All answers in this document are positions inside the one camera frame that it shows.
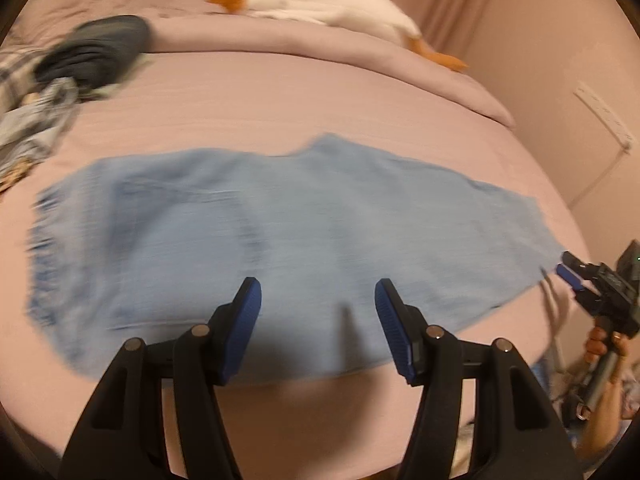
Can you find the plaid cloth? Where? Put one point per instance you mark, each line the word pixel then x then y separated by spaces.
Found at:
pixel 15 72

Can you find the white goose plush toy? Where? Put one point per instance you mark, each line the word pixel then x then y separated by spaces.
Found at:
pixel 345 7

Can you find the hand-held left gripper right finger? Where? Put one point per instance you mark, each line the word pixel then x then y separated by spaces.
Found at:
pixel 394 332

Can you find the light blue denim pants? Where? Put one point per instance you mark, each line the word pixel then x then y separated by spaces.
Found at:
pixel 310 225

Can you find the grey patterned cloth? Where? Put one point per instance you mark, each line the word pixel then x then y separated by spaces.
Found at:
pixel 35 120

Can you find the white power strip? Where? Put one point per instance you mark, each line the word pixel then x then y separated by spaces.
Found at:
pixel 602 112

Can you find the pink duvet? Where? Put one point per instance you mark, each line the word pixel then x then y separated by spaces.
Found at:
pixel 300 45

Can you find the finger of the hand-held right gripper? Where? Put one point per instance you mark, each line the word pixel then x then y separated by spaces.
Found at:
pixel 568 276
pixel 572 260

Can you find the person's right forearm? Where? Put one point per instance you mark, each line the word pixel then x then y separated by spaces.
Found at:
pixel 602 425

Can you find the person's right hand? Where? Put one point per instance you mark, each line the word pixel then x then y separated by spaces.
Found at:
pixel 595 345

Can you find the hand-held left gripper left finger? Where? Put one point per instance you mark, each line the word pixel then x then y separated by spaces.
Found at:
pixel 248 317

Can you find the dark folded clothing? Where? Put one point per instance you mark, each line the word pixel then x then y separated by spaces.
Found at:
pixel 95 50

